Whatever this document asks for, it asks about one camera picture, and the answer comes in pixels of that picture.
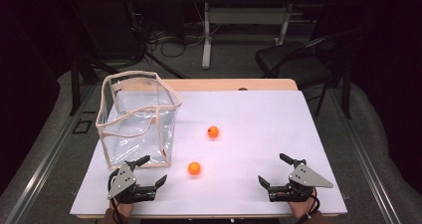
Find left hand-held gripper cable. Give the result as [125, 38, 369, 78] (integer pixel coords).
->
[106, 168, 124, 224]

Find metal floor rail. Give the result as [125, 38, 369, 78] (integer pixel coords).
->
[0, 84, 98, 224]
[327, 87, 403, 224]

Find person's right hand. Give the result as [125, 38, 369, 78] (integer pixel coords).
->
[278, 190, 317, 220]

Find person's left hand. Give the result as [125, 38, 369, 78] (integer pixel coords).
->
[110, 183, 142, 218]

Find black metal stand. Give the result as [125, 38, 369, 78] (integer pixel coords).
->
[63, 1, 112, 116]

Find black floor socket frame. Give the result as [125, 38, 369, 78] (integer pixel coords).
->
[72, 117, 94, 135]

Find clear plastic bag beige trim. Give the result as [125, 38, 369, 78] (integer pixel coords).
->
[95, 70, 184, 171]

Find black folding chair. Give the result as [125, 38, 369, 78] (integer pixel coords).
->
[254, 27, 364, 118]

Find white desk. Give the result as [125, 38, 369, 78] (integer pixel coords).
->
[182, 0, 334, 71]

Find bundle of floor cables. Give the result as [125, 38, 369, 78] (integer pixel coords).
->
[130, 1, 223, 69]

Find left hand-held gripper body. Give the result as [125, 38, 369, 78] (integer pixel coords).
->
[106, 162, 157, 205]

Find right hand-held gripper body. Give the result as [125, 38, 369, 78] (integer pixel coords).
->
[267, 162, 334, 203]

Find right hand-held gripper cable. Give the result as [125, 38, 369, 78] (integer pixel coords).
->
[296, 187, 321, 224]

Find plain orange ball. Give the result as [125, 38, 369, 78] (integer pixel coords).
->
[187, 161, 202, 176]

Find hand-held gripper cable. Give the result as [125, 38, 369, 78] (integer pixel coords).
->
[296, 187, 321, 224]
[106, 168, 124, 224]

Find white table mat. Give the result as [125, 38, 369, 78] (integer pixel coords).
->
[70, 90, 348, 216]

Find wooden table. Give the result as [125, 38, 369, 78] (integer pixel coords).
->
[70, 78, 348, 220]

